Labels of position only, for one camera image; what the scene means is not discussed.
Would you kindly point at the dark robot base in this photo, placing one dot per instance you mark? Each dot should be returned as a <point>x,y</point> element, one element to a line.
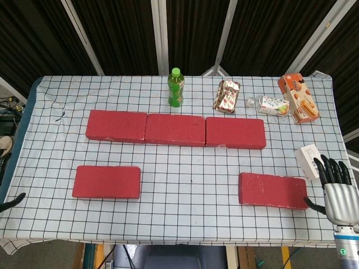
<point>179,257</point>

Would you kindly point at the white black checkered tablecloth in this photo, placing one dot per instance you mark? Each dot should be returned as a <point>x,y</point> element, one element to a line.
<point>179,173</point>

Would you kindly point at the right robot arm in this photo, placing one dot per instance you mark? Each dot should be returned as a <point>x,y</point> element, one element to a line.
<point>346,246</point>

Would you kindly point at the red foam brick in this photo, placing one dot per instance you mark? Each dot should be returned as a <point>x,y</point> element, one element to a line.
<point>106,182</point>
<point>116,126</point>
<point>175,129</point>
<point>272,190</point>
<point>235,132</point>

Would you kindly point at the clear bottle with fruit label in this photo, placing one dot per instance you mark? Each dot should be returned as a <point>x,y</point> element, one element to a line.
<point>273,106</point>

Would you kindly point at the small white box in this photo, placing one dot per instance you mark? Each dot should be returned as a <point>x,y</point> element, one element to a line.
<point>307,159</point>

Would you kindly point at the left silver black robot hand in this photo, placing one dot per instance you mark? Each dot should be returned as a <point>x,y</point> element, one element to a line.
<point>12,201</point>

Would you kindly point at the beige shoe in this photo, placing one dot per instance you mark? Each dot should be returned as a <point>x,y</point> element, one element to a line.
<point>5,144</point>

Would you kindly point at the white metal frame post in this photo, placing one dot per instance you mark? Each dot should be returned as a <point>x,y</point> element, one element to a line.
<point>160,36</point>
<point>314,39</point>
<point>225,36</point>
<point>82,36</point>

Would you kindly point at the gold foil snack packet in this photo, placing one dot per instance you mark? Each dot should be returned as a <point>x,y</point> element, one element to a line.
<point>226,96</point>

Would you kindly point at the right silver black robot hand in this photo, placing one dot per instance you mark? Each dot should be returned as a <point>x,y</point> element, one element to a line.
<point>340,201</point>

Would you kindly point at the black floor box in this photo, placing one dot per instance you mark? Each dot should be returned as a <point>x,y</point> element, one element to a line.
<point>7,124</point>

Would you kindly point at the green tea bottle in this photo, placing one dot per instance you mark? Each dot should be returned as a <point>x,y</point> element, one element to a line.
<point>175,89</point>

